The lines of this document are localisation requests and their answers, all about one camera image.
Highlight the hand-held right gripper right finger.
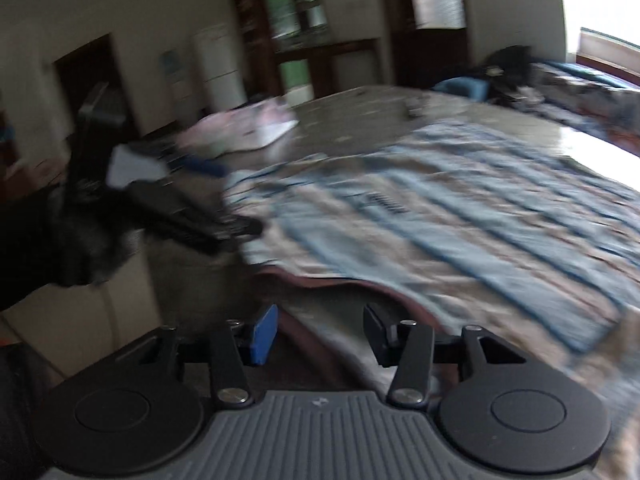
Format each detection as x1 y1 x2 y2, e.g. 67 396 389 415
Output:
362 302 528 408

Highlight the butterfly print pillow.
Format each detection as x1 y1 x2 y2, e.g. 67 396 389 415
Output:
532 61 640 136

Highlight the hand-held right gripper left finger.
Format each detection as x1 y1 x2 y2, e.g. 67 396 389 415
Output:
137 304 279 407

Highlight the white refrigerator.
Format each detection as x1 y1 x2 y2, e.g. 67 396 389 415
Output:
192 22 248 111

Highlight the black white garment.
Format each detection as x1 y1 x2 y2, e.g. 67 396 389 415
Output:
490 80 547 107

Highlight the blue striped shirt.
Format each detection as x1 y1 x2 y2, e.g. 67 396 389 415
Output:
222 119 640 391

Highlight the dark wooden cabinet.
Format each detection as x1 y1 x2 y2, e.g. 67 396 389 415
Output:
230 0 386 102

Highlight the blue sofa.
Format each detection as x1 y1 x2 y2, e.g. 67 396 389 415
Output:
432 60 640 111

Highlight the pink folded cloth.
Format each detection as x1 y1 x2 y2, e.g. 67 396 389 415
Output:
177 97 301 158

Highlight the white blue water dispenser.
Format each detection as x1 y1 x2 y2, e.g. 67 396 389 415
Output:
160 49 196 107

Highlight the dark wooden glass door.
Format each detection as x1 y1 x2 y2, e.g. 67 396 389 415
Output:
380 0 473 87

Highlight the window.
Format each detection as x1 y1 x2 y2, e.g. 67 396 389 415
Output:
557 0 640 86

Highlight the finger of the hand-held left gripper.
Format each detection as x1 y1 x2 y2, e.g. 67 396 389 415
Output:
165 152 230 180
127 180 264 257

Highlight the black bag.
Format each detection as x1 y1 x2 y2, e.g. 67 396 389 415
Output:
480 45 538 91

